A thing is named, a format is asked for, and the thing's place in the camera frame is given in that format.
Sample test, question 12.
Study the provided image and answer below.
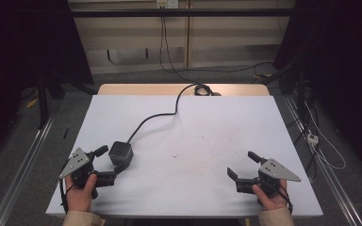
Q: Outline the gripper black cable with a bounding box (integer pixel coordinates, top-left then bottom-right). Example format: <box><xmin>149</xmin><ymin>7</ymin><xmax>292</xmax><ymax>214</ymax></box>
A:
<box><xmin>274</xmin><ymin>183</ymin><xmax>294</xmax><ymax>216</ymax></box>
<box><xmin>58</xmin><ymin>177</ymin><xmax>76</xmax><ymax>215</ymax></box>

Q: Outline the black adapter cable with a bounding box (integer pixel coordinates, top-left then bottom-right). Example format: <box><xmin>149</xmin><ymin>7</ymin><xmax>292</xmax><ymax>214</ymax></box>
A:
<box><xmin>126</xmin><ymin>82</ymin><xmax>222</xmax><ymax>145</ymax></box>

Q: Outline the person's right hand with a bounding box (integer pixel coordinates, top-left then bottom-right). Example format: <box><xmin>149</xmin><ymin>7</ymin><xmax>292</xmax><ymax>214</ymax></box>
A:
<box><xmin>251</xmin><ymin>179</ymin><xmax>289</xmax><ymax>212</ymax></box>

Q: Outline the black horizontal bar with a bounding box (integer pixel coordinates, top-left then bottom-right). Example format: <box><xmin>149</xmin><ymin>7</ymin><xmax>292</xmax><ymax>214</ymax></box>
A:
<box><xmin>70</xmin><ymin>8</ymin><xmax>297</xmax><ymax>18</ymax></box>

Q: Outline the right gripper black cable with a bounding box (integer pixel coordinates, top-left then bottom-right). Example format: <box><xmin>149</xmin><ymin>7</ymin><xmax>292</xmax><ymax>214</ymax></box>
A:
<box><xmin>274</xmin><ymin>183</ymin><xmax>294</xmax><ymax>216</ymax></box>

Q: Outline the aluminium floor rail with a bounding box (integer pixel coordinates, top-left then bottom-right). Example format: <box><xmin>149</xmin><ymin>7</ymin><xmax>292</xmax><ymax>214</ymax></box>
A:
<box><xmin>0</xmin><ymin>115</ymin><xmax>57</xmax><ymax>226</ymax></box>
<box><xmin>283</xmin><ymin>94</ymin><xmax>362</xmax><ymax>226</ymax></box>

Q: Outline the black hanging cable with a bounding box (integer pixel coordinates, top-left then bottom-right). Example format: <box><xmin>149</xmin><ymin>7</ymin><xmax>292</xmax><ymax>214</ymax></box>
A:
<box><xmin>158</xmin><ymin>8</ymin><xmax>275</xmax><ymax>83</ymax></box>

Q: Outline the black cube power adapter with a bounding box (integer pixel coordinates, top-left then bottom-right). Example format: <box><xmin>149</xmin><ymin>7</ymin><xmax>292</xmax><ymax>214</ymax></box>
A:
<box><xmin>107</xmin><ymin>140</ymin><xmax>135</xmax><ymax>168</ymax></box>

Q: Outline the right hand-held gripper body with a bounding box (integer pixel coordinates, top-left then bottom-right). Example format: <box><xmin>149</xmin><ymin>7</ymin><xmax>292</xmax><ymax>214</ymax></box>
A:
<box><xmin>235</xmin><ymin>157</ymin><xmax>303</xmax><ymax>205</ymax></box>

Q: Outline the white power plug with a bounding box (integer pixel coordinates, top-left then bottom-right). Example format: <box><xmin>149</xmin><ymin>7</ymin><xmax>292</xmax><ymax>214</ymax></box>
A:
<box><xmin>305</xmin><ymin>133</ymin><xmax>321</xmax><ymax>148</ymax></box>

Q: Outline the white wall socket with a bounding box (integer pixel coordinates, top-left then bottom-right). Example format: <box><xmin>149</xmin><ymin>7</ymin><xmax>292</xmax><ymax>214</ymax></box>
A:
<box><xmin>156</xmin><ymin>0</ymin><xmax>180</xmax><ymax>9</ymax></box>

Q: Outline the person's left hand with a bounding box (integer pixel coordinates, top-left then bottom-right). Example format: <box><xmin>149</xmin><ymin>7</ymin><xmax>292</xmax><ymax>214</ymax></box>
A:
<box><xmin>64</xmin><ymin>173</ymin><xmax>99</xmax><ymax>213</ymax></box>

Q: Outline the white cable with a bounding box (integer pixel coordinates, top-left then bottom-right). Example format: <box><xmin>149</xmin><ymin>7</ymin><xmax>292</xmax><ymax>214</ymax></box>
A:
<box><xmin>304</xmin><ymin>101</ymin><xmax>347</xmax><ymax>171</ymax></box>

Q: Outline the wooden table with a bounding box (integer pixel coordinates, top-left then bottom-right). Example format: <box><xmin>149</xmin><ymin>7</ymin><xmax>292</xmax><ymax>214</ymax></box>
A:
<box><xmin>97</xmin><ymin>82</ymin><xmax>271</xmax><ymax>97</ymax></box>

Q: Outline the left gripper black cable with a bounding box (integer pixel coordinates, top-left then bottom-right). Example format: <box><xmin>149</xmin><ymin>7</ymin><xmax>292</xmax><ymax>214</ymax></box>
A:
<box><xmin>58</xmin><ymin>177</ymin><xmax>76</xmax><ymax>215</ymax></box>

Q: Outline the black curtain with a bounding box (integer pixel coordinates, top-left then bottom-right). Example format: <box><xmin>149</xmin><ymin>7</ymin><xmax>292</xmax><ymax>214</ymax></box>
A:
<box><xmin>272</xmin><ymin>0</ymin><xmax>362</xmax><ymax>172</ymax></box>
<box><xmin>0</xmin><ymin>0</ymin><xmax>94</xmax><ymax>170</ymax></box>

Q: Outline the black metal stand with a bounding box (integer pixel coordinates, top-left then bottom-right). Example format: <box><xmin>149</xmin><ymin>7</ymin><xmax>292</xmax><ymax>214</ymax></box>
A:
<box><xmin>295</xmin><ymin>68</ymin><xmax>307</xmax><ymax>127</ymax></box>
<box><xmin>37</xmin><ymin>71</ymin><xmax>51</xmax><ymax>130</ymax></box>

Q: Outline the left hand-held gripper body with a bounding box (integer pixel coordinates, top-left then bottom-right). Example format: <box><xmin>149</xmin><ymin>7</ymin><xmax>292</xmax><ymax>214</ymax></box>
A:
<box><xmin>58</xmin><ymin>147</ymin><xmax>118</xmax><ymax>200</ymax></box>

